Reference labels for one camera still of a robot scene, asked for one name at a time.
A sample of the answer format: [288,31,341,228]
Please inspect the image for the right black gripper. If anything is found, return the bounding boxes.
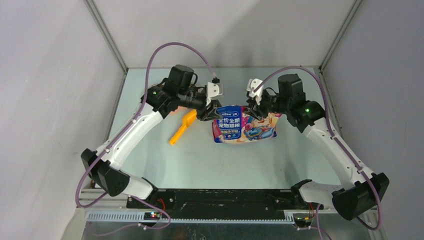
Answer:
[242,90,290,121]

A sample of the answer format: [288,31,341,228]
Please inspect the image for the yellow plastic scoop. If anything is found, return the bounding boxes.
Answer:
[168,109,197,146]

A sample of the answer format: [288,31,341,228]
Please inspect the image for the colourful cat food bag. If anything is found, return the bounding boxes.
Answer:
[212,105,281,144]

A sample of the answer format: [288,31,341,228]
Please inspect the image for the pink double pet bowl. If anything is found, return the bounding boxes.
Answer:
[167,86,206,113]

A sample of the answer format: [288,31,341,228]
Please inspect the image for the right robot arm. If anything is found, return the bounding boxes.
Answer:
[246,74,390,221]

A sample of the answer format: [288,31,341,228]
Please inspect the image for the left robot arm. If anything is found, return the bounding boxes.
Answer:
[81,64,223,208]

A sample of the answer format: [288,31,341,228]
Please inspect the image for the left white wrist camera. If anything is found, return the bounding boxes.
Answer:
[206,82,224,106]

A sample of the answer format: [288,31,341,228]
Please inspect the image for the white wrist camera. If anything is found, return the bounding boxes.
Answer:
[206,82,224,106]
[246,78,263,99]

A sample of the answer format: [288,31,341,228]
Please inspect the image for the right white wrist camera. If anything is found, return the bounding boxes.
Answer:
[246,78,263,99]

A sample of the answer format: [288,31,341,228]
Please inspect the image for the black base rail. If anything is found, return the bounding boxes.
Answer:
[146,188,317,220]

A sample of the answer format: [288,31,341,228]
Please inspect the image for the left aluminium frame post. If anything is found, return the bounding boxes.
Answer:
[83,0,129,74]

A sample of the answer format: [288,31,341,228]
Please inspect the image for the aluminium frame post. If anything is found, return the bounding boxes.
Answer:
[83,0,129,74]
[318,0,363,73]

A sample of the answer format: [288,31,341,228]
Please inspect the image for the right aluminium frame post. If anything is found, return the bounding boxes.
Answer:
[318,0,363,73]

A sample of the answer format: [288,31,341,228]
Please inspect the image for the white cable duct strip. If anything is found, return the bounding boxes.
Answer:
[85,210,295,224]

